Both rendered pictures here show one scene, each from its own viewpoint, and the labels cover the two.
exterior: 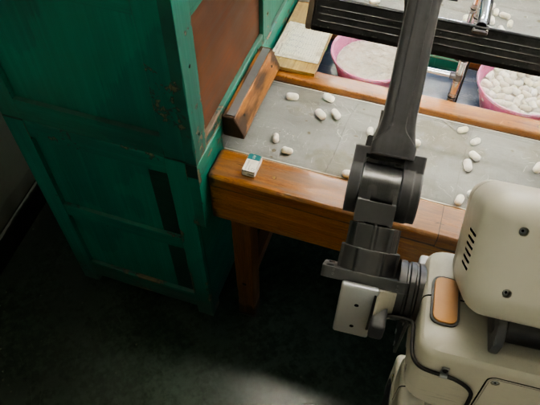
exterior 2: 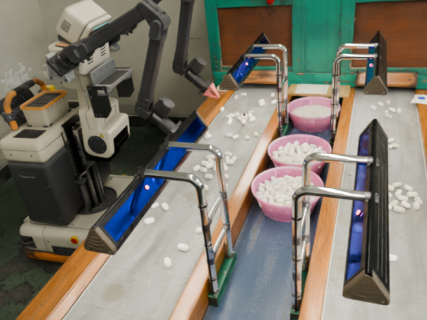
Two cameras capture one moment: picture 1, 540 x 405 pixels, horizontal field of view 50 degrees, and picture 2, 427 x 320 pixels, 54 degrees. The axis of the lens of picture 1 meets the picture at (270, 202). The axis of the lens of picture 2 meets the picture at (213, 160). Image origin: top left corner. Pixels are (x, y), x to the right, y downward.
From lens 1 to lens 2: 252 cm
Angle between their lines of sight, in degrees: 68
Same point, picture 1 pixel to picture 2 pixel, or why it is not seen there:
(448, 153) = (239, 132)
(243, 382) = not seen: hidden behind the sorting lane
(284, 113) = (262, 96)
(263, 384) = not seen: hidden behind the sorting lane
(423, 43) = not seen: outside the picture
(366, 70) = (304, 112)
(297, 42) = (310, 87)
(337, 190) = (210, 105)
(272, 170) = (221, 93)
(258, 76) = (264, 72)
